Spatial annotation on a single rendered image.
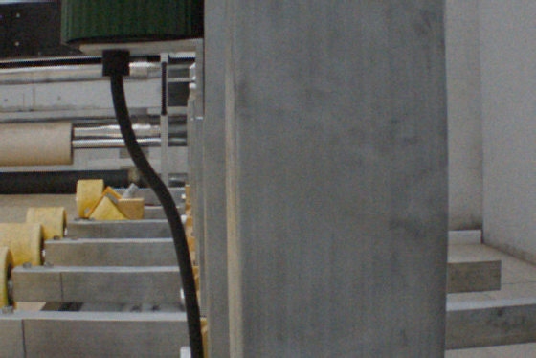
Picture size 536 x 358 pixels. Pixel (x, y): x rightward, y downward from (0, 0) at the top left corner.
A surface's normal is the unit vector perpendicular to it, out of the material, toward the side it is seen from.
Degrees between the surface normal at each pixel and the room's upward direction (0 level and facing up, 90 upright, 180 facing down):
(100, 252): 90
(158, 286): 90
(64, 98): 90
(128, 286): 90
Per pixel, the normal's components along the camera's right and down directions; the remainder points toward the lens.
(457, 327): 0.08, 0.05
